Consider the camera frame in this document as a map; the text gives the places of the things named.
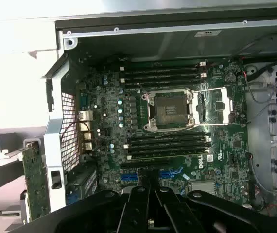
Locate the thin metal locking lever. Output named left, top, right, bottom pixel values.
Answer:
left=154, top=122, right=250, bottom=139

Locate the round coin cell battery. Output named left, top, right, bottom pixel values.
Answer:
left=225, top=72, right=237, bottom=83

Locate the CPU socket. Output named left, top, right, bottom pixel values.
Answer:
left=142, top=88, right=195, bottom=131

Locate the blue plastic case latch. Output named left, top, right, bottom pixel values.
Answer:
left=66, top=193, right=81, bottom=205

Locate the green motherboard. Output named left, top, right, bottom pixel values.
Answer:
left=76, top=57, right=251, bottom=212

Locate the black and silver PC case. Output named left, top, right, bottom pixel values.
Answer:
left=40, top=13, right=277, bottom=233

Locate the silver chipset heat sink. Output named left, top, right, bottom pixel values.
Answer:
left=191, top=180, right=215, bottom=195

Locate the PCIe expansion slot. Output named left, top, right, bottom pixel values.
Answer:
left=120, top=162, right=170, bottom=170
left=121, top=167, right=185, bottom=182

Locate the silver socket cover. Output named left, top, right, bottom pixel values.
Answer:
left=192, top=86, right=234, bottom=126

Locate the black RAM slot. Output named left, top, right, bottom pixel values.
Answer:
left=119, top=61, right=207, bottom=70
left=122, top=80, right=206, bottom=89
left=125, top=151, right=213, bottom=162
left=128, top=132, right=212, bottom=141
left=119, top=67, right=207, bottom=76
left=119, top=74, right=207, bottom=83
left=126, top=138, right=212, bottom=148
left=123, top=145, right=212, bottom=154

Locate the black round cable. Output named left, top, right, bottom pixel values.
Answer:
left=246, top=59, right=277, bottom=82

